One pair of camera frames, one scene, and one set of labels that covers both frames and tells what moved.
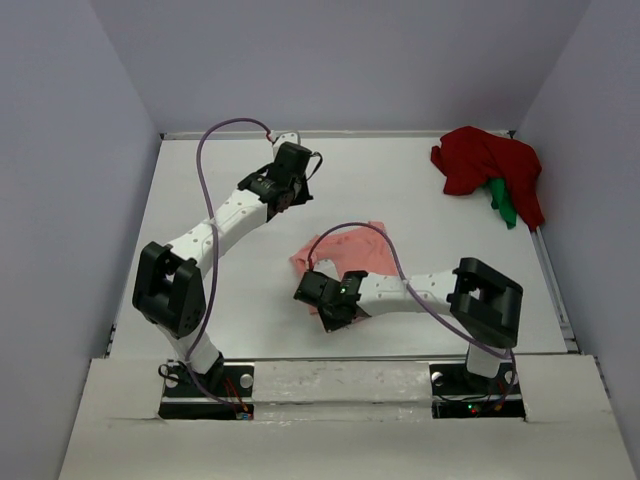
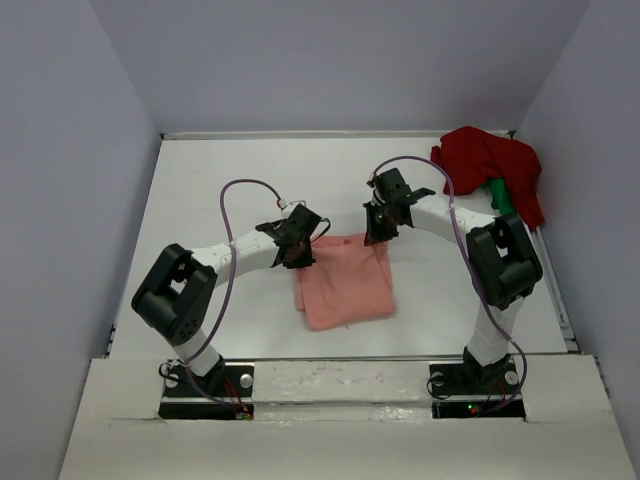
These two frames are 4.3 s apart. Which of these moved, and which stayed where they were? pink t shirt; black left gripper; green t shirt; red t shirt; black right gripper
Moved: black left gripper; black right gripper; pink t shirt
Stayed: green t shirt; red t shirt
